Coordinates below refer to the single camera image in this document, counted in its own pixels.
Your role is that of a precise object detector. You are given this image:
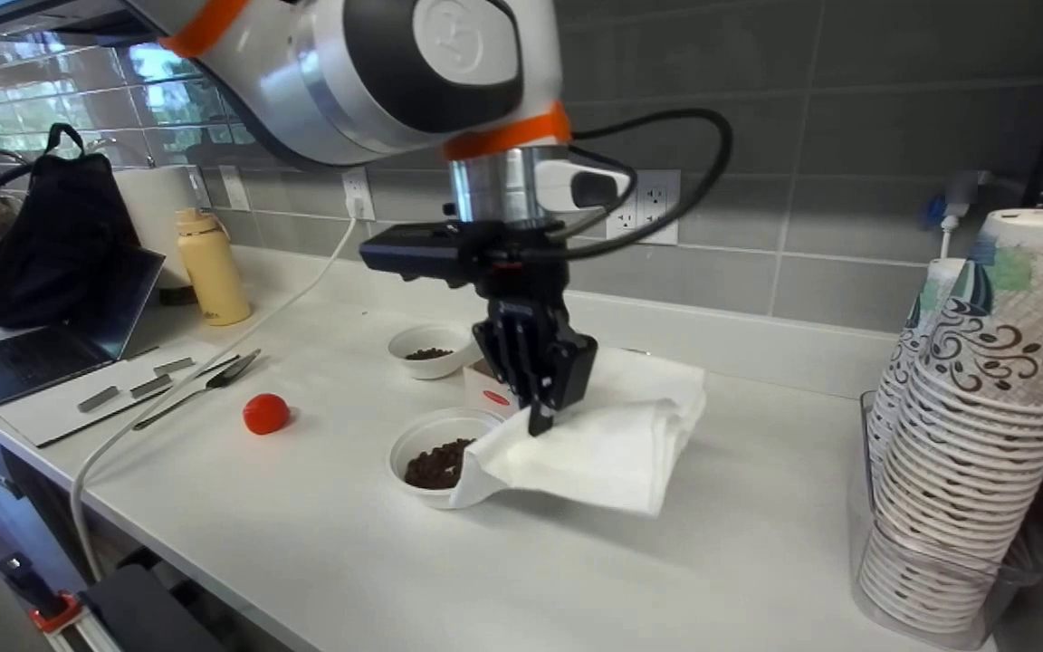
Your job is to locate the thin black camera cable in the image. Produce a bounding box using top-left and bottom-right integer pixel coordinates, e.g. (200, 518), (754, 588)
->
(555, 104), (737, 266)

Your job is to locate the white outlet with plug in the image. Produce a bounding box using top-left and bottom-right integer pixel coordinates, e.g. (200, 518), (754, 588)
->
(335, 167), (375, 227)

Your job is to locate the black laptop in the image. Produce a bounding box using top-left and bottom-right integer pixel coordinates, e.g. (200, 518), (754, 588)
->
(0, 248), (170, 427)

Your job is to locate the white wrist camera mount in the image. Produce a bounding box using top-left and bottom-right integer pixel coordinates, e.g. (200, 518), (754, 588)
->
(532, 156), (634, 226)

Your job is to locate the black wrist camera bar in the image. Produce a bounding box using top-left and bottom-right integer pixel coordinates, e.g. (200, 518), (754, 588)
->
(353, 220), (577, 289)

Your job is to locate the black kitchen knife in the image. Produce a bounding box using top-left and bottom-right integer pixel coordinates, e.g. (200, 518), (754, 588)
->
(131, 344), (269, 436)

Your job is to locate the tall patterned paper cup stack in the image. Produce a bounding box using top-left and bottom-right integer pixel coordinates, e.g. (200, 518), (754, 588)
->
(849, 207), (1043, 652)

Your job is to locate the short patterned paper cup stack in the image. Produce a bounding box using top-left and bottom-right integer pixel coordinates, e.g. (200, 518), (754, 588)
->
(900, 253), (973, 366)

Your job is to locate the yellow squeeze bottle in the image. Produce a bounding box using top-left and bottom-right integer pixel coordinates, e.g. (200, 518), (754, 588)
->
(175, 207), (257, 331)

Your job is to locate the white power cable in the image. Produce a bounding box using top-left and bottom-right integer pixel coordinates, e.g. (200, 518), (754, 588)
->
(63, 203), (368, 583)

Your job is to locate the black backpack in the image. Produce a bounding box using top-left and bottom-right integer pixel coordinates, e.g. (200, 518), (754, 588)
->
(0, 121), (136, 337)

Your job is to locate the blue-tipped white spray bottle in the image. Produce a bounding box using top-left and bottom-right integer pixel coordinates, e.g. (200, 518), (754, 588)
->
(924, 167), (995, 266)

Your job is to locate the white bowl with few beans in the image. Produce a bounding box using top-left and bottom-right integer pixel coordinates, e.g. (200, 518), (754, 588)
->
(385, 324), (476, 385)

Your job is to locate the white double wall outlet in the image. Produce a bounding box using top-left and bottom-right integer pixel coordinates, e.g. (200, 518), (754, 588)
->
(601, 167), (685, 248)

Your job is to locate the red round object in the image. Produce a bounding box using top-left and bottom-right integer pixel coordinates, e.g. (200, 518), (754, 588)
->
(239, 392), (295, 437)

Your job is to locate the white bowl full of beans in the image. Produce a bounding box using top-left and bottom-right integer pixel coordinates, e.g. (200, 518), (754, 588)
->
(387, 406), (504, 507)

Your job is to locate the white paper towel roll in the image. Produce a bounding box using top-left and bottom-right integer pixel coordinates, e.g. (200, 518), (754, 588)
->
(113, 158), (207, 292)

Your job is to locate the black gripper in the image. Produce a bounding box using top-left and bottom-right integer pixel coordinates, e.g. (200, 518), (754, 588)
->
(468, 266), (606, 443)

